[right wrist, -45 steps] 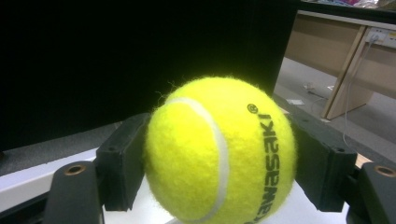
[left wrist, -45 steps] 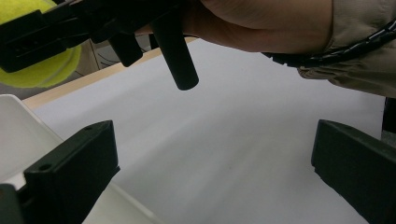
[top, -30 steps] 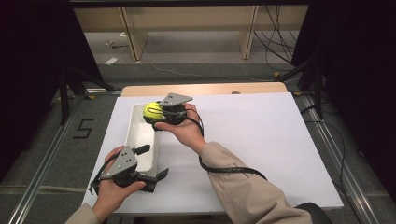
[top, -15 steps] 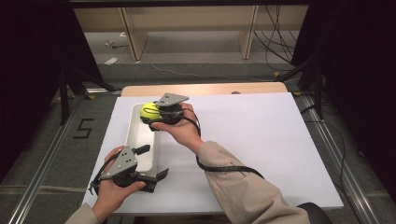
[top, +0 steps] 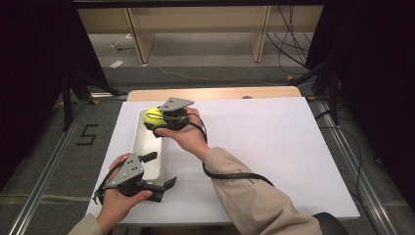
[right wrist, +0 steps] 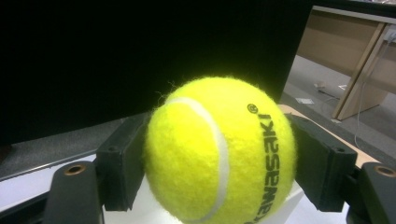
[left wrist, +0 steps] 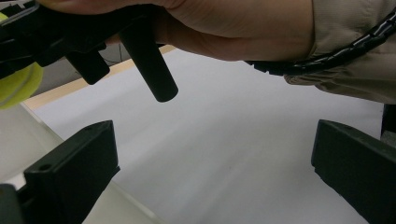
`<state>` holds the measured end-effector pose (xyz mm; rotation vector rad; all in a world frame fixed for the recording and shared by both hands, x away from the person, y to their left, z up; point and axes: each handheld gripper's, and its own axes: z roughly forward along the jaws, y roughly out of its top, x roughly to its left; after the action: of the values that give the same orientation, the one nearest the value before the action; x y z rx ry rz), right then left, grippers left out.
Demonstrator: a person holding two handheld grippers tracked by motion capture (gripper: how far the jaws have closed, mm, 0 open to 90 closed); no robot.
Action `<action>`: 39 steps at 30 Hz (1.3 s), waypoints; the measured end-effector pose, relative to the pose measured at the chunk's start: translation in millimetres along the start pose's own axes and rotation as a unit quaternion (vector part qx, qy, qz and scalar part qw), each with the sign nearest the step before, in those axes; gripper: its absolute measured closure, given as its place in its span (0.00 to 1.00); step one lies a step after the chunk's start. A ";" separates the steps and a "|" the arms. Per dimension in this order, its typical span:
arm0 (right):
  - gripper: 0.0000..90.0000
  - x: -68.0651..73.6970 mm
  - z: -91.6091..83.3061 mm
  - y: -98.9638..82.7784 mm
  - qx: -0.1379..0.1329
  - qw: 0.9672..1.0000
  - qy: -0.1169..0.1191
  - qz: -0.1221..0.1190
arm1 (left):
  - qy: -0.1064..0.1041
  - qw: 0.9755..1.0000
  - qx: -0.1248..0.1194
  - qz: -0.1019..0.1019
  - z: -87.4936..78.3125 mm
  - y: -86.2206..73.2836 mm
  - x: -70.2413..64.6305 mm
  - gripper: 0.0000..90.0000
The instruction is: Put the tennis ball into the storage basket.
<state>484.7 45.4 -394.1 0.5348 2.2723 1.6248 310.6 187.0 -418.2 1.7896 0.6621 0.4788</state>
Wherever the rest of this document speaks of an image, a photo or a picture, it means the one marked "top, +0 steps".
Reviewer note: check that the white paper scrap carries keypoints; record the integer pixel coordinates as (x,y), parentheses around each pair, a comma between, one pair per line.
(116,64)

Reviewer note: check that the black curtain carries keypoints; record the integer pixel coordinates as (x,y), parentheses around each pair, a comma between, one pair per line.
(381,81)
(32,81)

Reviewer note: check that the black chair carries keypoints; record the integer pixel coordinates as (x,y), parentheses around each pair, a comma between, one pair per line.
(332,225)

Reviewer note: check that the white plastic container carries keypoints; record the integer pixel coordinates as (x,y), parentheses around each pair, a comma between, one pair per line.
(147,143)

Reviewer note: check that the yellow tennis ball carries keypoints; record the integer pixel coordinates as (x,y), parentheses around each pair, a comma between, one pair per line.
(154,117)

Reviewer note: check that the person's right hand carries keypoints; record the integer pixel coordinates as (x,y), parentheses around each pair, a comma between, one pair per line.
(187,137)

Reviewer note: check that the person's left hand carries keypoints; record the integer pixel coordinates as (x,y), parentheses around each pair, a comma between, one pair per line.
(117,204)

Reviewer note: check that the white foam board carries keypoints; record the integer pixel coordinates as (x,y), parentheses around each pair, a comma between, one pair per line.
(277,147)

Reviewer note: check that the aluminium floor rail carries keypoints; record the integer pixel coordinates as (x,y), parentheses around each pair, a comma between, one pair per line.
(368,192)
(42,182)

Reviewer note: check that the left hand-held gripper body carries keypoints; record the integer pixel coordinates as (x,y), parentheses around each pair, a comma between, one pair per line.
(129,171)

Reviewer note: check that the black tripod stand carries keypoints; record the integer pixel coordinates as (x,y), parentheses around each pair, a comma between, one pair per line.
(332,98)
(67,104)

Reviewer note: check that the light wooden desk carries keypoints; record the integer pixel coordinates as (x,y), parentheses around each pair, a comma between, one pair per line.
(143,39)

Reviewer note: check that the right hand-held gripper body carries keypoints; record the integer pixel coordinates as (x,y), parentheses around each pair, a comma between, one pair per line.
(174,114)

